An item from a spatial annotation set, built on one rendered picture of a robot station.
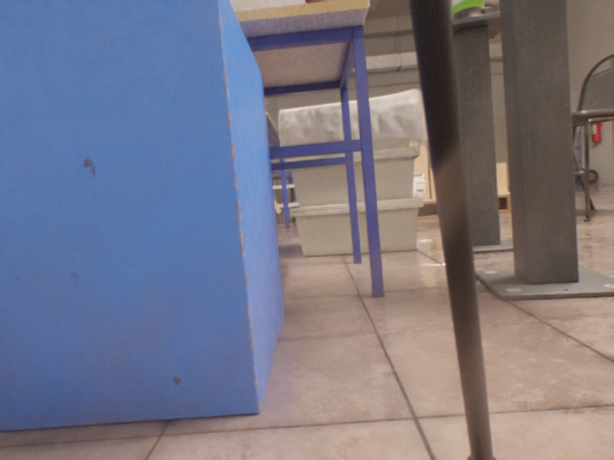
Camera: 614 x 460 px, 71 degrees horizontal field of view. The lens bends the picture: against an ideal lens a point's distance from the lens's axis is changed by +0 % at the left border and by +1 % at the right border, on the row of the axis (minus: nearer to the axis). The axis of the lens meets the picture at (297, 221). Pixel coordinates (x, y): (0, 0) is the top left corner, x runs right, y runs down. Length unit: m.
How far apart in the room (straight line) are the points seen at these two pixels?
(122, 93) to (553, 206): 1.02
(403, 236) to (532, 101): 0.93
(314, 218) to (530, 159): 1.03
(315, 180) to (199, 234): 1.40
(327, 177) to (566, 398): 1.46
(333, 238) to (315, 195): 0.22
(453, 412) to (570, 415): 0.14
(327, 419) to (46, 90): 0.58
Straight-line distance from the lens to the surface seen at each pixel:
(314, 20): 1.17
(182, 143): 0.60
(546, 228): 1.25
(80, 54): 0.67
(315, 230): 1.97
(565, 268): 1.28
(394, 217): 1.95
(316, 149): 1.16
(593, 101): 3.37
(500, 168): 3.96
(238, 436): 0.61
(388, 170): 1.94
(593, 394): 0.73
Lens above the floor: 0.30
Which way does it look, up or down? 4 degrees down
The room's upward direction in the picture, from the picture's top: 5 degrees counter-clockwise
